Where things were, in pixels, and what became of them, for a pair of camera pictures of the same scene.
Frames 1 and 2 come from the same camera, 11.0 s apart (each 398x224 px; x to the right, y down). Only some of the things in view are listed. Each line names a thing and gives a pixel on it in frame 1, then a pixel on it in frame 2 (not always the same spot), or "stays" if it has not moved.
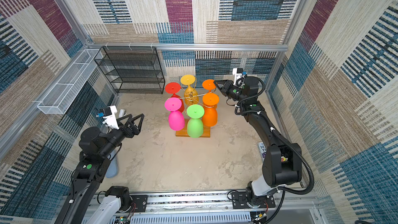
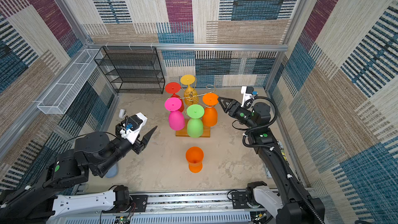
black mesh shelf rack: [132, 69] stays
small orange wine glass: [209, 84] to [195, 156]
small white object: [121, 113] stays
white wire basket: [57, 100] stays
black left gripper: [133, 130] to [138, 146]
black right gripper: [227, 85] to [229, 107]
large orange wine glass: [210, 114] stays
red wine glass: [174, 88] stays
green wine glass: [195, 122] stays
